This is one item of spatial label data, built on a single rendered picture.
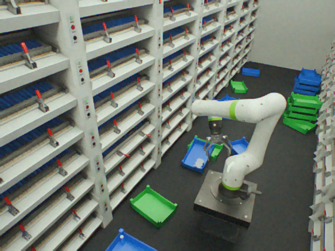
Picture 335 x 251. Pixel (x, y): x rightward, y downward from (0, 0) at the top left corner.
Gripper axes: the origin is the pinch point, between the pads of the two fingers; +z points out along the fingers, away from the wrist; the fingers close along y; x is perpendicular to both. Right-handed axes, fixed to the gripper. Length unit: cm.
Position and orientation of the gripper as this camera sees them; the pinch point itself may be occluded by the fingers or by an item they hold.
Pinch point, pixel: (218, 159)
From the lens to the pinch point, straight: 168.7
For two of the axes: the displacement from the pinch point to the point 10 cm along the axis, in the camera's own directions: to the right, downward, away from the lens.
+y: 9.4, -1.0, -3.3
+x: 3.3, 0.4, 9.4
